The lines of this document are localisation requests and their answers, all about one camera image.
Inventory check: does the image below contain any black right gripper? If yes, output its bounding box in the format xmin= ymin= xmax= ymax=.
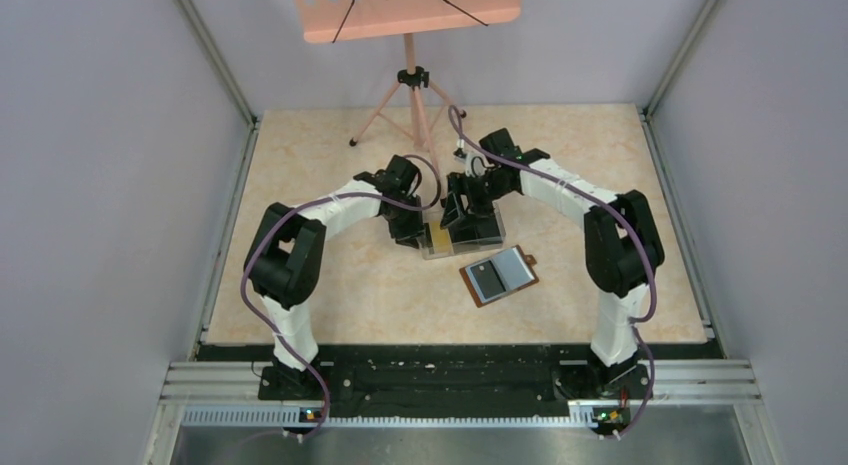
xmin=441 ymin=171 xmax=513 ymax=231

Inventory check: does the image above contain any clear acrylic card box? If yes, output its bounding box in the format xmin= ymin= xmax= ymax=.
xmin=419 ymin=207 xmax=506 ymax=260

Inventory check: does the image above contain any black credit card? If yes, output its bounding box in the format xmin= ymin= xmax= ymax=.
xmin=471 ymin=261 xmax=506 ymax=302

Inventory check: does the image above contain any brown leather card holder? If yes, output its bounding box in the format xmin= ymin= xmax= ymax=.
xmin=459 ymin=245 xmax=539 ymax=308

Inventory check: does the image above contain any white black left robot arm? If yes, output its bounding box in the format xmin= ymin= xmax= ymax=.
xmin=240 ymin=155 xmax=426 ymax=399

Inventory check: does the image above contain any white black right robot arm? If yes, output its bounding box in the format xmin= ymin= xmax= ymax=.
xmin=440 ymin=128 xmax=665 ymax=397

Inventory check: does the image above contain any yellow card in box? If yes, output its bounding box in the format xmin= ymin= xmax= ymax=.
xmin=429 ymin=222 xmax=452 ymax=254

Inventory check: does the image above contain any pink music stand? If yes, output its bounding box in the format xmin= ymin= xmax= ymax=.
xmin=293 ymin=0 xmax=522 ymax=166

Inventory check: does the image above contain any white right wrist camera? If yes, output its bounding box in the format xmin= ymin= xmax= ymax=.
xmin=453 ymin=139 xmax=467 ymax=160

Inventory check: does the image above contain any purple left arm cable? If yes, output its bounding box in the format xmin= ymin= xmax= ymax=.
xmin=239 ymin=155 xmax=444 ymax=443

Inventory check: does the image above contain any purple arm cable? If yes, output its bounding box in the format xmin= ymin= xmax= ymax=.
xmin=447 ymin=104 xmax=658 ymax=441
xmin=239 ymin=155 xmax=444 ymax=443

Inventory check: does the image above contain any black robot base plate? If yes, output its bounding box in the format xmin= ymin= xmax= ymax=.
xmin=195 ymin=344 xmax=719 ymax=426

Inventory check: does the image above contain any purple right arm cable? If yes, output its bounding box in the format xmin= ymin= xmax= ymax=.
xmin=447 ymin=104 xmax=658 ymax=441

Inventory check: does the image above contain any aluminium frame rail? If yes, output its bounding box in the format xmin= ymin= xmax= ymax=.
xmin=160 ymin=360 xmax=761 ymax=430

